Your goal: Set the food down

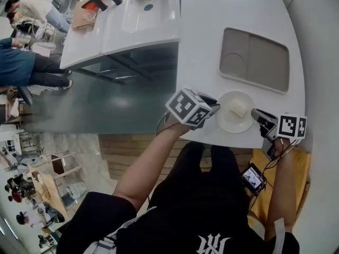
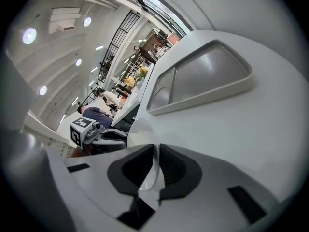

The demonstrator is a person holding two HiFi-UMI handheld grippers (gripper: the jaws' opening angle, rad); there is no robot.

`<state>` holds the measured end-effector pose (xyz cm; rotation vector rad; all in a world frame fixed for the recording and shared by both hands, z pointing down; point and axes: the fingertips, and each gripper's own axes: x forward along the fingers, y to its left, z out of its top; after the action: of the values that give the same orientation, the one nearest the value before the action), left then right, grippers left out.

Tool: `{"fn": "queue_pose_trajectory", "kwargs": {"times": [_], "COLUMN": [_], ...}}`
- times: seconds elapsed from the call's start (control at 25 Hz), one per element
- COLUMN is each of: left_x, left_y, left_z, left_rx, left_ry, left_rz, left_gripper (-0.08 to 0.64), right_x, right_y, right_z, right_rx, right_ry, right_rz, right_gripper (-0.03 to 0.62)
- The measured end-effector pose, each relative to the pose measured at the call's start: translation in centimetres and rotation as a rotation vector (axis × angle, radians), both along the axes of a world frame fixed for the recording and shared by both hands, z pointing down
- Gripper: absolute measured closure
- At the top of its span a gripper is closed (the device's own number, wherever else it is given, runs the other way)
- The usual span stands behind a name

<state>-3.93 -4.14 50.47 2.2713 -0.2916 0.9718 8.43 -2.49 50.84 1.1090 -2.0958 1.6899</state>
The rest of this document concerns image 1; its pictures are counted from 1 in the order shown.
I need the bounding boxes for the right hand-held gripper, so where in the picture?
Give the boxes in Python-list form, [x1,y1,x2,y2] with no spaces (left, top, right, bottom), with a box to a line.
[250,108,308,161]

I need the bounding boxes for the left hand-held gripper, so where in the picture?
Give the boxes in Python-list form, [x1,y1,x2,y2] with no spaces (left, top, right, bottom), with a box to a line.
[165,87,221,131]

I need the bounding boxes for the pale food piece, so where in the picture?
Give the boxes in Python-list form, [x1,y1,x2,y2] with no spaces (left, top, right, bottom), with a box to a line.
[229,97,247,119]

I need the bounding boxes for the grey rectangular tray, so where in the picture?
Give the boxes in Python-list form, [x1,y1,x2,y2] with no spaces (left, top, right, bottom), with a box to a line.
[218,26,290,94]

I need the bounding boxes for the person's left forearm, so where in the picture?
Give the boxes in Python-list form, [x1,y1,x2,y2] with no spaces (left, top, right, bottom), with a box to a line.
[112,122,192,212]

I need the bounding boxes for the person's right forearm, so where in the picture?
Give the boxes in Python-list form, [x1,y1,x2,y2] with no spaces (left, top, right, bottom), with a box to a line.
[264,138,299,242]

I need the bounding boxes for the small round white plate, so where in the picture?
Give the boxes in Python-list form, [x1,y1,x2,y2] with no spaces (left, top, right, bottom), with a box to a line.
[216,90,256,134]

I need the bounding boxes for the small display device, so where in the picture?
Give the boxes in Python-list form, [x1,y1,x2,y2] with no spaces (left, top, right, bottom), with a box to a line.
[240,162,267,196]

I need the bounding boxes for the person's black trousers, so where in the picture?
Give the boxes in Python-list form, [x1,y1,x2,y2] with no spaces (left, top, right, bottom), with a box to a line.
[158,141,251,211]

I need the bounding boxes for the person's black t-shirt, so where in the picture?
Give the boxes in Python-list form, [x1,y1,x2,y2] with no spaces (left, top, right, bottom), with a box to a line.
[56,184,300,254]

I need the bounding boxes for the brown cardboard box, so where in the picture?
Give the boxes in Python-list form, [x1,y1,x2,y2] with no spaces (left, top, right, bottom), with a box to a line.
[71,0,99,32]

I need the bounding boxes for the white mesh basket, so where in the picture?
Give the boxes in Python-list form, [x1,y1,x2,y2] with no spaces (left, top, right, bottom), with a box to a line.
[65,181,87,201]

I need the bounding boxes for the wooden stool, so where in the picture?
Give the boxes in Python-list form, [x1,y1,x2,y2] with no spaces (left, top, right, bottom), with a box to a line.
[39,152,82,181]

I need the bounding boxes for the grey office chair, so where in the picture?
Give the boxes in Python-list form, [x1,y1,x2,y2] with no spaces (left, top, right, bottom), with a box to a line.
[15,85,34,107]

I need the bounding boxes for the white table with dark frame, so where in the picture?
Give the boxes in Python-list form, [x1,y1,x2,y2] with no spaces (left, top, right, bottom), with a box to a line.
[100,0,181,83]
[59,0,109,70]

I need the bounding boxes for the white grey shoulder strap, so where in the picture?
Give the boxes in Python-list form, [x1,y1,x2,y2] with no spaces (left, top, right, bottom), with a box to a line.
[273,217,287,254]

